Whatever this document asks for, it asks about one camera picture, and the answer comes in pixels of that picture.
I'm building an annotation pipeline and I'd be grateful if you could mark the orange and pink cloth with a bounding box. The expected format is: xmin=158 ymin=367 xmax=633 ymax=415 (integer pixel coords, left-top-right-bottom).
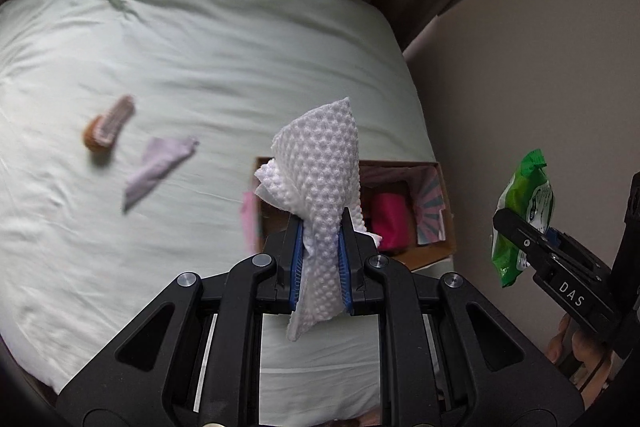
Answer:
xmin=82 ymin=94 xmax=137 ymax=154

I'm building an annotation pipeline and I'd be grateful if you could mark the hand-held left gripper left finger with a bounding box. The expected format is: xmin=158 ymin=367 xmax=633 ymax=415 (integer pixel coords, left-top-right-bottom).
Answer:
xmin=56 ymin=212 xmax=306 ymax=427

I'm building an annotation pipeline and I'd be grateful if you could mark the magenta cloth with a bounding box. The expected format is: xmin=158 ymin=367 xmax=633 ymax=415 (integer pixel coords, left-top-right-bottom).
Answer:
xmin=370 ymin=192 xmax=417 ymax=254

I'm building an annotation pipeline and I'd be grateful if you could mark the bed with pale green sheet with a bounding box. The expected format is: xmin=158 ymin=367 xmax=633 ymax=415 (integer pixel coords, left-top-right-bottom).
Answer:
xmin=0 ymin=0 xmax=437 ymax=424

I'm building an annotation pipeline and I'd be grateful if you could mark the lavender cloth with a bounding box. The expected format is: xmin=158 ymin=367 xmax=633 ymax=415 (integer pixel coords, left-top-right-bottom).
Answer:
xmin=121 ymin=136 xmax=200 ymax=214

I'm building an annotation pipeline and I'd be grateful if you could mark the green wet wipes packet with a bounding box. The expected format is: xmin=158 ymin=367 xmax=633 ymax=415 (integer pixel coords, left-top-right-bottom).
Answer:
xmin=490 ymin=148 xmax=556 ymax=289

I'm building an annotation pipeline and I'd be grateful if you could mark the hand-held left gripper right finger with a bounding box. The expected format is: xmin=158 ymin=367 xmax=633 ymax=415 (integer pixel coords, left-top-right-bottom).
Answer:
xmin=336 ymin=206 xmax=586 ymax=427

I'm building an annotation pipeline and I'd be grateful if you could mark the white textured cloth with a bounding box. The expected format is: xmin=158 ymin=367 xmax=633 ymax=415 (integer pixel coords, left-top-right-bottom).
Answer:
xmin=254 ymin=97 xmax=384 ymax=342

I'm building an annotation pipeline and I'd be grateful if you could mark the paper-covered cardboard box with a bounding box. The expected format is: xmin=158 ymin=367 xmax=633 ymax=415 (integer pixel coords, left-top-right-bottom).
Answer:
xmin=240 ymin=157 xmax=457 ymax=273

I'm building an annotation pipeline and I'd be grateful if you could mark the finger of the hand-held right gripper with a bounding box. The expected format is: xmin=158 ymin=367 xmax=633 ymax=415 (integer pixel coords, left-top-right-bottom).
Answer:
xmin=492 ymin=208 xmax=554 ymax=276
xmin=545 ymin=227 xmax=614 ymax=274

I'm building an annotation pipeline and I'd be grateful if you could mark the person's right hand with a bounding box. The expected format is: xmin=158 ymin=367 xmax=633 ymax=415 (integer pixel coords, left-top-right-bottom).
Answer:
xmin=547 ymin=313 xmax=617 ymax=395

